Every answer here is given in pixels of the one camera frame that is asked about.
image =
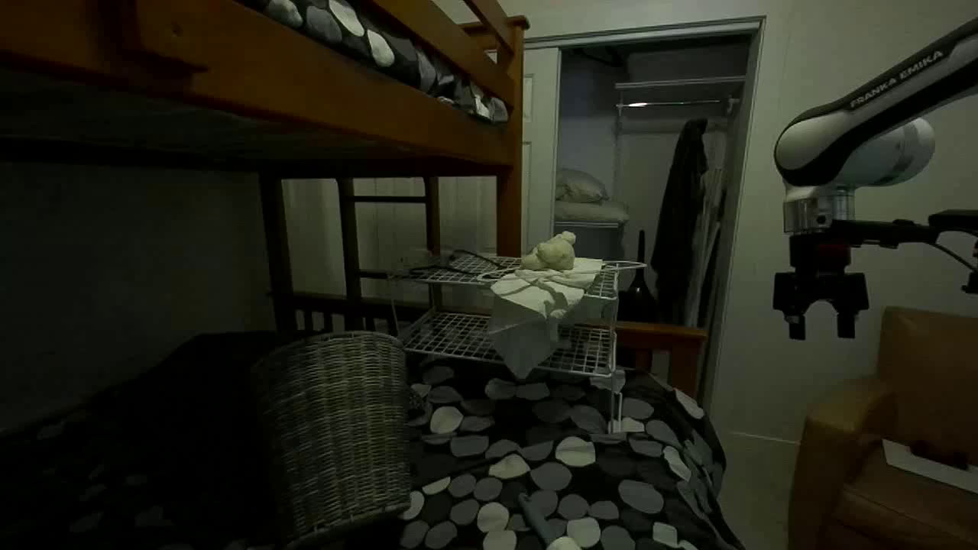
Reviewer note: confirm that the cream plush toy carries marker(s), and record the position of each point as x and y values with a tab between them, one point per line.
553	251

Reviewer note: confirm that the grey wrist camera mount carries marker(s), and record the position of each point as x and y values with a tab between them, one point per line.
813	209

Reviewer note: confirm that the white cloth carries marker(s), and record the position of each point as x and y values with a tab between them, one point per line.
529	298

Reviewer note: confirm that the woven grey basket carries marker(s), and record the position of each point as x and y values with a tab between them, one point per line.
330	429

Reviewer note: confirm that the dotted upper bunk bedding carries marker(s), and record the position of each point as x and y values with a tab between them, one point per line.
408	56

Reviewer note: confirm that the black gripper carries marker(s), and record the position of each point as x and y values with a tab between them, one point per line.
820	286

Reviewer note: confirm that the dark bottle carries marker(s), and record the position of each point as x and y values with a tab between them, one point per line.
637	291

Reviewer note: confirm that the wooden bunk bed frame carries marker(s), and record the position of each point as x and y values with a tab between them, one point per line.
308	92

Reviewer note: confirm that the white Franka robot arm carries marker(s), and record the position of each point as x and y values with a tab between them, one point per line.
865	125

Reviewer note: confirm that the closet door frame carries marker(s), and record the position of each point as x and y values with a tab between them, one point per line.
751	204

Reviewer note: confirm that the tan leather armchair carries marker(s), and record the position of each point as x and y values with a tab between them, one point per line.
874	491

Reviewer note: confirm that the black dotted duvet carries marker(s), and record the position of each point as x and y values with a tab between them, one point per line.
529	478

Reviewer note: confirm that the folded pillow in closet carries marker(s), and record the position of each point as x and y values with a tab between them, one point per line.
585	199

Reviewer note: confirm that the closet shelf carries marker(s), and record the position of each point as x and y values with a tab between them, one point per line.
677	87

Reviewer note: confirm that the dark hanging jacket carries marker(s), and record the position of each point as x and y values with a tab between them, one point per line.
681	224

